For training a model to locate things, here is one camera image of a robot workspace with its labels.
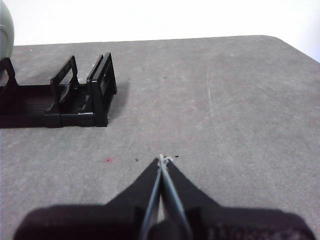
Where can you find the black plastic plate rack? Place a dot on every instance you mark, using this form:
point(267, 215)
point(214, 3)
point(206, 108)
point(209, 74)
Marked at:
point(75, 117)

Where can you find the pale green round plate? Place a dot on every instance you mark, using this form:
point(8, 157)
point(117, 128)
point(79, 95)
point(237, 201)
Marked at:
point(6, 27)

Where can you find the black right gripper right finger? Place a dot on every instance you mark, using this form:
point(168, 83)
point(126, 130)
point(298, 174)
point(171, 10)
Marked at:
point(237, 225)

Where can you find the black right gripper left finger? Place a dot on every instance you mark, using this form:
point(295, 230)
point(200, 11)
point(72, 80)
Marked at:
point(100, 222)

